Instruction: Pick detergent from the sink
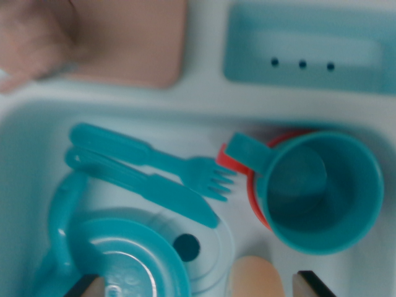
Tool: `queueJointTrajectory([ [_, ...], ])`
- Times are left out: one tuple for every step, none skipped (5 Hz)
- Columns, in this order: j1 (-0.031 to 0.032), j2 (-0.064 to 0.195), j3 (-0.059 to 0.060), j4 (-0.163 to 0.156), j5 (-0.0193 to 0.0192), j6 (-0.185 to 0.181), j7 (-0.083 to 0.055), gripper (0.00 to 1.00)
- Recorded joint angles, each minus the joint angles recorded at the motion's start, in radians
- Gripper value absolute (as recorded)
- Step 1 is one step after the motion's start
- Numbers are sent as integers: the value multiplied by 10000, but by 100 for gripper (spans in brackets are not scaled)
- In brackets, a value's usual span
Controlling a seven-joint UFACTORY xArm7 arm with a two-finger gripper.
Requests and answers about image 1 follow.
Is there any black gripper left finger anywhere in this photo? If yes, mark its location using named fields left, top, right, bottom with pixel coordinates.
left=63, top=274, right=106, bottom=297

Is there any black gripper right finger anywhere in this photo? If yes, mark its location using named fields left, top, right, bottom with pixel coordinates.
left=293, top=270, right=337, bottom=297

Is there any cream detergent bottle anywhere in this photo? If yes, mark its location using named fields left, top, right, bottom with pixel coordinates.
left=228, top=255, right=285, bottom=297

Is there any light blue toy sink unit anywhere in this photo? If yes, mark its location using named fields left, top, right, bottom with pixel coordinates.
left=0, top=0, right=396, bottom=297

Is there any teal plastic plate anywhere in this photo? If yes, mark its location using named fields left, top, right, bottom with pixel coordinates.
left=66, top=216, right=191, bottom=297

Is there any teal plastic mug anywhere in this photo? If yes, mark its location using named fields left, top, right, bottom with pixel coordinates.
left=224, top=130, right=385, bottom=256

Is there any teal plastic knife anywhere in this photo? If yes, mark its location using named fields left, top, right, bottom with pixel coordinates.
left=64, top=147, right=219, bottom=230

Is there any teal plastic fork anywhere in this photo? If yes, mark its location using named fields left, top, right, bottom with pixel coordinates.
left=68, top=123, right=238, bottom=204

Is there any orange plastic mug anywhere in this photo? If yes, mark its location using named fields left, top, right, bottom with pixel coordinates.
left=216, top=129, right=313, bottom=233

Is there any grey toy faucet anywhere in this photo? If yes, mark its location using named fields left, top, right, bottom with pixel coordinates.
left=0, top=0, right=189, bottom=93

